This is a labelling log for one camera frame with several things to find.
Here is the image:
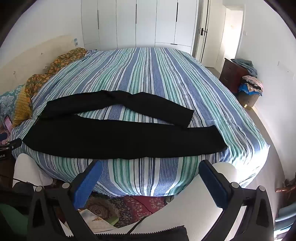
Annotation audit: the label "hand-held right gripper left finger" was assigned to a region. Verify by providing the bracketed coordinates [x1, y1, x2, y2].
[27, 159, 102, 241]

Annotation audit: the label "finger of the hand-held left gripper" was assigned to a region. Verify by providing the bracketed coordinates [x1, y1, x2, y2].
[6, 138, 23, 150]

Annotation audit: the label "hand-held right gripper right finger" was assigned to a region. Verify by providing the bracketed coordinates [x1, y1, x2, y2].
[199, 159, 274, 241]

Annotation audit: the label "black pants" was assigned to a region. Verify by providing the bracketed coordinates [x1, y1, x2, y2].
[22, 90, 228, 160]

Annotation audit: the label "pink phone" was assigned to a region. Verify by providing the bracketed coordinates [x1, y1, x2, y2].
[3, 116, 12, 133]

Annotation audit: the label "yellow pillow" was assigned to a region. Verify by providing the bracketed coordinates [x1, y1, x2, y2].
[12, 87, 34, 127]

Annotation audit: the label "papers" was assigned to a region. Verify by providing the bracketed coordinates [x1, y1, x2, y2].
[79, 209, 130, 234]

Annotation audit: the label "teal patterned pillow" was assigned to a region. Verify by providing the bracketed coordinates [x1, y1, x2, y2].
[0, 85, 26, 121]

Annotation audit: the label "red patterned rug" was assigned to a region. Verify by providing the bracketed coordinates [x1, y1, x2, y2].
[88, 192, 176, 229]

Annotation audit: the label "green cloth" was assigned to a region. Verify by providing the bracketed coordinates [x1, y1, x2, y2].
[0, 202, 28, 241]

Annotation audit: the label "cream headboard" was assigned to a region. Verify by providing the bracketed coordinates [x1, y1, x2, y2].
[0, 35, 78, 95]

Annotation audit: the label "woven laundry basket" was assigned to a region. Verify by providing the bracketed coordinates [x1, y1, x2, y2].
[238, 91, 259, 109]

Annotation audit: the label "orange floral pillow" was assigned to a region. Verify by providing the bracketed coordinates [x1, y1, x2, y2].
[25, 47, 88, 98]

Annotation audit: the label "mixed clothes heap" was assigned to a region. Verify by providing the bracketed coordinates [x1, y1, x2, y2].
[238, 75, 264, 95]

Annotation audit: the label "dark wooden dresser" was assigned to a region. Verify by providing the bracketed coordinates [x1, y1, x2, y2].
[219, 58, 251, 94]

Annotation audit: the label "grey-blue clothes pile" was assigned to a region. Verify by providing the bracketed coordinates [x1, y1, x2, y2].
[231, 58, 258, 78]

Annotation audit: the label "striped bed sheet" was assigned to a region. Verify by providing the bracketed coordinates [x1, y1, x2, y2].
[10, 47, 271, 197]

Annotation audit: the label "white door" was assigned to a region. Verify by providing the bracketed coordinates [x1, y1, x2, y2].
[199, 0, 211, 64]

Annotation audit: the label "white wardrobe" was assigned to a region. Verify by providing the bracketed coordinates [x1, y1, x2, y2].
[81, 0, 199, 55]

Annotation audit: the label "black cable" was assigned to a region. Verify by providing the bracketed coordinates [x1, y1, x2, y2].
[126, 215, 151, 234]

